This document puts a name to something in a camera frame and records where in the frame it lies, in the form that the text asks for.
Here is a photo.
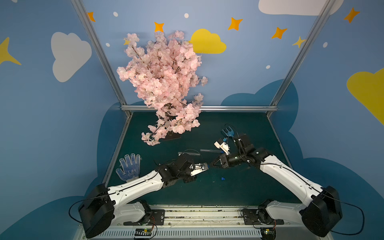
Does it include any clear test tube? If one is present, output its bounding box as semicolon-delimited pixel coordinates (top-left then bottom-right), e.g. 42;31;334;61
178;152;201;156
200;149;224;154

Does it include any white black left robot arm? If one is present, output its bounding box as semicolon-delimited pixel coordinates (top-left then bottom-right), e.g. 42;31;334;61
78;153;209;239

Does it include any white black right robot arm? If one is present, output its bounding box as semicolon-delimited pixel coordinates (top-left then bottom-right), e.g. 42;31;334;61
212;134;343;238

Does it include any blue toy garden fork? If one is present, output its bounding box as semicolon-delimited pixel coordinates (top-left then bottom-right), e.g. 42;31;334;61
222;127;235;138

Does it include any blue dotted work glove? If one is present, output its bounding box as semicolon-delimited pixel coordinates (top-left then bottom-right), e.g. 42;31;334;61
116;153;142;183

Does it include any left controller board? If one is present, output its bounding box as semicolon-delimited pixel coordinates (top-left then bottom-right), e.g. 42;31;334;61
134;228;152;239

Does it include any controller board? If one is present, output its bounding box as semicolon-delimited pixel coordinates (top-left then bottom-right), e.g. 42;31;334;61
134;228;152;239
260;228;276;240

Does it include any right controller board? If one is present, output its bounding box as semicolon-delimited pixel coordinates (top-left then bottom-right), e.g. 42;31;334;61
260;228;276;240

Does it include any pink cherry blossom tree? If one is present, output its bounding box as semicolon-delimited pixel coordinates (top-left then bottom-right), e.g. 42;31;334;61
117;31;208;146

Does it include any dark tree base plate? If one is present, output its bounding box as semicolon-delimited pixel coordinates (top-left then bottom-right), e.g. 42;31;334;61
160;131;181;141

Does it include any aluminium front rail base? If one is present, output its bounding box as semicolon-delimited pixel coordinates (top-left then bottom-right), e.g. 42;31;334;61
95;205;319;240

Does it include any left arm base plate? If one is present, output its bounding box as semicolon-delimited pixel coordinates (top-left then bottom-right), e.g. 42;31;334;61
123;210;165;226

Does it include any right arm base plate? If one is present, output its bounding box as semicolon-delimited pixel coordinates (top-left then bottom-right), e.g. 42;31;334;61
240;208;285;226

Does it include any aluminium frame rail back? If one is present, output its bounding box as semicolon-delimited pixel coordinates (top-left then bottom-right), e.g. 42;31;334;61
121;104;278;113

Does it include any aluminium frame post right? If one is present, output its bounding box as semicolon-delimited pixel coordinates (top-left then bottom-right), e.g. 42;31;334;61
270;0;336;108

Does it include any aluminium frame post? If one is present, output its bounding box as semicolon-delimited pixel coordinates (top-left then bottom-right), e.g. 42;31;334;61
270;0;336;108
71;0;127;105

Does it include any aluminium frame post left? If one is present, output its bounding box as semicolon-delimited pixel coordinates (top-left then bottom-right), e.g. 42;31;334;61
71;0;127;105

